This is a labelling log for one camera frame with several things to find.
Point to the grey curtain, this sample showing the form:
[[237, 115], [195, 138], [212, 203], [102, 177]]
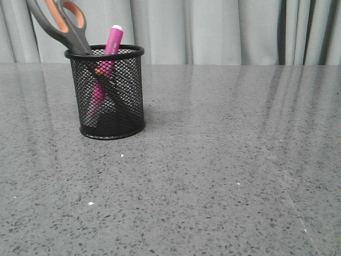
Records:
[[222, 32]]

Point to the black mesh pen holder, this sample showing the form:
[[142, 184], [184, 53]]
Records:
[[112, 123]]

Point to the magenta pen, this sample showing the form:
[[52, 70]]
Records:
[[112, 50]]

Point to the grey orange scissors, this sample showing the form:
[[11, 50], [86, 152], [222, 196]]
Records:
[[71, 24]]

